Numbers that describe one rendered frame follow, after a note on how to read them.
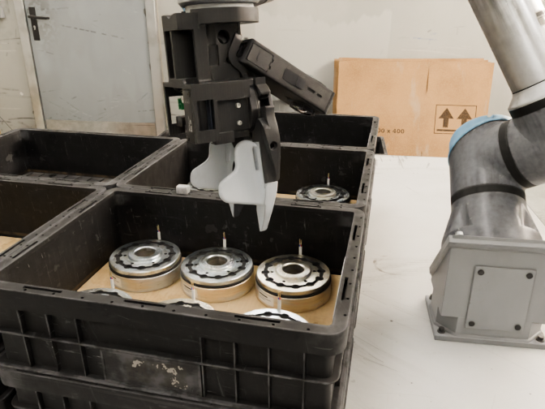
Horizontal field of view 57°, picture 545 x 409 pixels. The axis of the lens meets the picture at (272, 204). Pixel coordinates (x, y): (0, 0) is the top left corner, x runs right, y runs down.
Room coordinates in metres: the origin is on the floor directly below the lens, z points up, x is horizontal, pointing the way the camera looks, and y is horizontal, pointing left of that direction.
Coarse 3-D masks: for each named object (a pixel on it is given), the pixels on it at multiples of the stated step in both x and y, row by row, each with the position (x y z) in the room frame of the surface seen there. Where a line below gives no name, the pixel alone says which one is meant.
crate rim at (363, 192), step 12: (180, 144) 0.99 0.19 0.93; (288, 144) 0.99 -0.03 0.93; (168, 156) 0.93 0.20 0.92; (372, 156) 0.91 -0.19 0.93; (144, 168) 0.84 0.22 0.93; (132, 180) 0.79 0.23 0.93; (192, 192) 0.72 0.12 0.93; (204, 192) 0.72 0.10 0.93; (216, 192) 0.72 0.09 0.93; (360, 192) 0.72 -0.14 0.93; (324, 204) 0.68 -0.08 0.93; (336, 204) 0.68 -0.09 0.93; (348, 204) 0.68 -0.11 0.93; (360, 204) 0.68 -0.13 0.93
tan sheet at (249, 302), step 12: (108, 264) 0.68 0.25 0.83; (96, 276) 0.64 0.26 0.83; (108, 276) 0.64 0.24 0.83; (336, 276) 0.64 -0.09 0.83; (84, 288) 0.61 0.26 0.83; (168, 288) 0.61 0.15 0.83; (180, 288) 0.61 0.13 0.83; (252, 288) 0.61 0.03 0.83; (336, 288) 0.61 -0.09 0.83; (156, 300) 0.58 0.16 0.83; (240, 300) 0.58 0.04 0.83; (252, 300) 0.58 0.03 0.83; (240, 312) 0.55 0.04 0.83; (300, 312) 0.55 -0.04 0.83; (312, 312) 0.55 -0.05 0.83; (324, 312) 0.55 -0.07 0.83; (324, 324) 0.53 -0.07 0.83
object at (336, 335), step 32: (128, 192) 0.73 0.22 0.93; (160, 192) 0.73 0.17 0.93; (64, 224) 0.61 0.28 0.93; (352, 224) 0.61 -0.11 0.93; (352, 256) 0.52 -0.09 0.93; (0, 288) 0.45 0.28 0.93; (32, 288) 0.45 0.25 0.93; (352, 288) 0.45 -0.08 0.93; (96, 320) 0.43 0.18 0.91; (128, 320) 0.42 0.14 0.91; (160, 320) 0.41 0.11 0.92; (192, 320) 0.40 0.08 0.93; (224, 320) 0.40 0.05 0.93; (256, 320) 0.40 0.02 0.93; (288, 320) 0.40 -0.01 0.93; (320, 352) 0.38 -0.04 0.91
